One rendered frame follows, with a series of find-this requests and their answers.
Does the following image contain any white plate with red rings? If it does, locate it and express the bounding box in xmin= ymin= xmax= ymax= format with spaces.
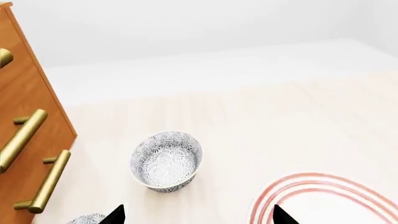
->
xmin=248 ymin=172 xmax=398 ymax=224

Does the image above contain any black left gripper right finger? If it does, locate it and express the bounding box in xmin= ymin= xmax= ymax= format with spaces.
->
xmin=272 ymin=203 xmax=301 ymax=224

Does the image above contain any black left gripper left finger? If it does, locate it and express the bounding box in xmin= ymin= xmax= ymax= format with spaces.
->
xmin=101 ymin=203 xmax=126 ymax=224

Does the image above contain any floral patterned grey white bowl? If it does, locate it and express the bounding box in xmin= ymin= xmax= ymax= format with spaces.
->
xmin=129 ymin=131 xmax=204 ymax=194
xmin=64 ymin=213 xmax=108 ymax=224

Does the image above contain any brass bar drawer handle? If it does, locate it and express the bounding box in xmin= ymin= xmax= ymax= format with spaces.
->
xmin=0 ymin=108 xmax=49 ymax=175
xmin=0 ymin=48 xmax=14 ymax=70
xmin=12 ymin=149 xmax=72 ymax=215

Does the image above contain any orange wooden drawer cabinet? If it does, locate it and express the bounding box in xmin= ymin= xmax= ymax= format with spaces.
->
xmin=0 ymin=1 xmax=78 ymax=224

